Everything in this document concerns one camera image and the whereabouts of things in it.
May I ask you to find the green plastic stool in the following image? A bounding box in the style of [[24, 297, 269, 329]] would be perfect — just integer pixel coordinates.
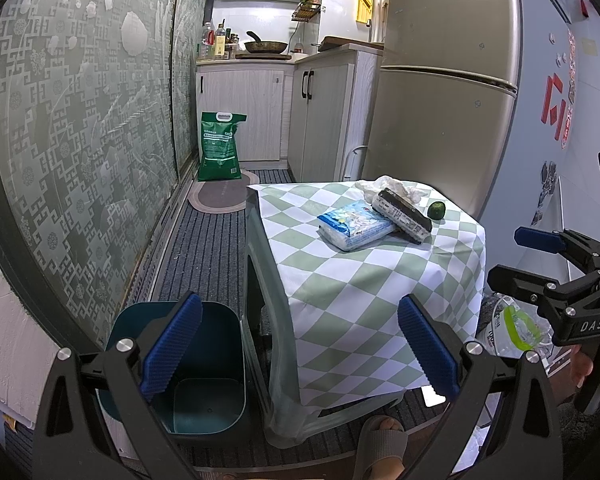
[[242, 183, 404, 448]]

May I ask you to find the frosted patterned sliding door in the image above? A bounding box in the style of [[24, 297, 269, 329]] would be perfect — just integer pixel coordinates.
[[0, 0, 206, 344]]

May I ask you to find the black white rectangular package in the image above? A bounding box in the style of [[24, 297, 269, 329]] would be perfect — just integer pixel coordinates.
[[372, 188, 432, 244]]

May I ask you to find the beige refrigerator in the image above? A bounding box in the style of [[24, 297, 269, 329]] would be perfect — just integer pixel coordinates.
[[362, 0, 521, 217]]

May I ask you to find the wall spice rack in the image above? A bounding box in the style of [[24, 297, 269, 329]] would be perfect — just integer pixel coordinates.
[[291, 0, 322, 23]]

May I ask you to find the condiment bottles group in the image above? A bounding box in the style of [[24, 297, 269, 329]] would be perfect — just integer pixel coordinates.
[[196, 21, 239, 61]]

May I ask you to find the teal plastic trash bin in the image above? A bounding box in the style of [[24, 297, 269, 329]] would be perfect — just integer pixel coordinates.
[[97, 300, 247, 436]]

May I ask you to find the oval grey floor mat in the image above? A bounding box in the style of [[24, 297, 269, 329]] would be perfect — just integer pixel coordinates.
[[187, 170, 260, 214]]

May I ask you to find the white plastic bag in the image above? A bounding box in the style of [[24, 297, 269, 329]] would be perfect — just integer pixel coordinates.
[[354, 176, 425, 205]]

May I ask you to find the blue white tissue pack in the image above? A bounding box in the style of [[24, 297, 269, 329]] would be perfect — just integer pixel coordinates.
[[317, 200, 396, 252]]

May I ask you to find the white kitchen cabinet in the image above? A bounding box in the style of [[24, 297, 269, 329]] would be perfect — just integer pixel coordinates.
[[196, 44, 382, 182]]

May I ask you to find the green rice bag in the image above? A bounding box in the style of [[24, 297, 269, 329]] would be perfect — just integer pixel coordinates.
[[198, 112, 247, 182]]

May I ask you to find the frying pan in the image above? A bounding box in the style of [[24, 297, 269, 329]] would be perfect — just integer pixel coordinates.
[[245, 30, 288, 54]]

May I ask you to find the grey slipper foot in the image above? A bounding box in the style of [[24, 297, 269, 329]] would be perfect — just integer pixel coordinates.
[[353, 415, 408, 480]]

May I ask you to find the green lime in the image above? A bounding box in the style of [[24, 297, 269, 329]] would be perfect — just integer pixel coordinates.
[[427, 200, 446, 221]]

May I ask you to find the green white checkered tablecloth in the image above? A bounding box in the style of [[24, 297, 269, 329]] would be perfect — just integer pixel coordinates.
[[250, 182, 486, 408]]

